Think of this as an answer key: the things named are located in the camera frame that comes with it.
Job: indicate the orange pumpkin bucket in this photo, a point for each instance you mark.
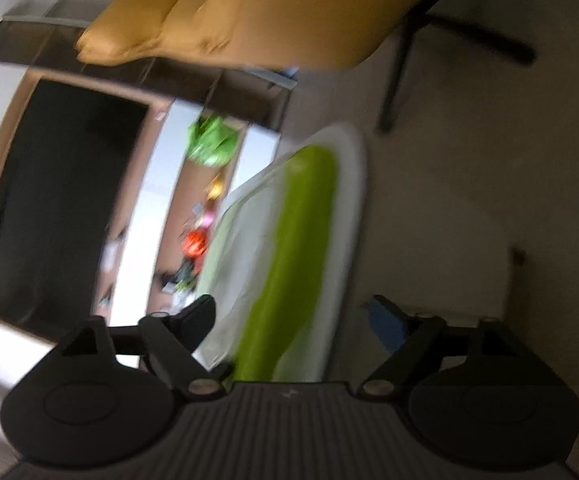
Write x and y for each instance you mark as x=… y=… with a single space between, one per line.
x=194 y=243

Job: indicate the green plastic bag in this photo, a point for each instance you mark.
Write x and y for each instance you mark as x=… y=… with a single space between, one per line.
x=213 y=141

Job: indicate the yellow toy pot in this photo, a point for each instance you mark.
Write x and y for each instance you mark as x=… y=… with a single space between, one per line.
x=215 y=188

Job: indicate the dark glass display cabinet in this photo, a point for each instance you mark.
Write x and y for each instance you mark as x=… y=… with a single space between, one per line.
x=179 y=80

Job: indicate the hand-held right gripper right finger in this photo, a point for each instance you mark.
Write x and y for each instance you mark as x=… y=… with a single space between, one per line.
x=387 y=322

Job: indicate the green lid with clear window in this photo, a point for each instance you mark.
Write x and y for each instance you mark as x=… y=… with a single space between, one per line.
x=299 y=240

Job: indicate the yellow armchair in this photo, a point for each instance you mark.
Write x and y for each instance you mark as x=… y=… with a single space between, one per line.
x=269 y=10

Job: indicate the white and wood television cabinet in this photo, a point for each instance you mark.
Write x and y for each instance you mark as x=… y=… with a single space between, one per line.
x=139 y=240

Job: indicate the black television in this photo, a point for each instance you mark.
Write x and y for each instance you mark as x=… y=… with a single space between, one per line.
x=59 y=200

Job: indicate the pink toy pot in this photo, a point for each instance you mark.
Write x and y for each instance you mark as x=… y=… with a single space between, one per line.
x=208 y=217

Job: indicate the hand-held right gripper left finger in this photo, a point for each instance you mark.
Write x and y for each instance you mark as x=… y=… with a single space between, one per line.
x=199 y=316

